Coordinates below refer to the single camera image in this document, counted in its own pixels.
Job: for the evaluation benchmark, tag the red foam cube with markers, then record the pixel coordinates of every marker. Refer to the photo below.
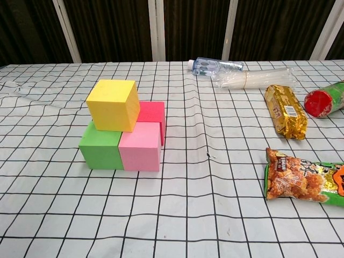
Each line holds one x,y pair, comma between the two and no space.
151,113

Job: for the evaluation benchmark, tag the yellow foam cube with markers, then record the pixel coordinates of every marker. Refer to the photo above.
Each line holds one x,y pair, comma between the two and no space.
113,107

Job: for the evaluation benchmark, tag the green foam cube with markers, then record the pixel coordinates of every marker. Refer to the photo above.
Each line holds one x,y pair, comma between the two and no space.
99,150

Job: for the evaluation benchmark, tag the pink foam cube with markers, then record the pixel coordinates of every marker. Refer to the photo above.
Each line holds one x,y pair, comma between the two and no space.
139,150

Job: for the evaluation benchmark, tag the white black-grid tablecloth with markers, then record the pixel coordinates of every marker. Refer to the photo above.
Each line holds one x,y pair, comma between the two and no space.
172,201

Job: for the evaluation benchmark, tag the clear plastic water bottle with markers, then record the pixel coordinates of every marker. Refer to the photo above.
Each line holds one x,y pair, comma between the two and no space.
212,65

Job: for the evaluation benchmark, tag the clear pack of straws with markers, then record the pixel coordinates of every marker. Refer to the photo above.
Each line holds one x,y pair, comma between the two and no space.
260,78

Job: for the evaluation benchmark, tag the gold foil biscuit pack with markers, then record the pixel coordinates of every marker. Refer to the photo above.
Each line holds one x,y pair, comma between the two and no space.
286,110

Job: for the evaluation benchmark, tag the green fried snack bag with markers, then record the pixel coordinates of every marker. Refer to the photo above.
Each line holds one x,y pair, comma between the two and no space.
301,180

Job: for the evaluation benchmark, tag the green can with red lid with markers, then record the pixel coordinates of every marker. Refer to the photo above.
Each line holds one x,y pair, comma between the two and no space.
319,103

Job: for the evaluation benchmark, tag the white double upright post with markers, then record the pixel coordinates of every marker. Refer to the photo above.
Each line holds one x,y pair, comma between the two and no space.
156,29

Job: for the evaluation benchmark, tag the white slanted frame post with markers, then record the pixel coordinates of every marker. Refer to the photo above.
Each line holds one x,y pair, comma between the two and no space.
230,29
326,29
67,32

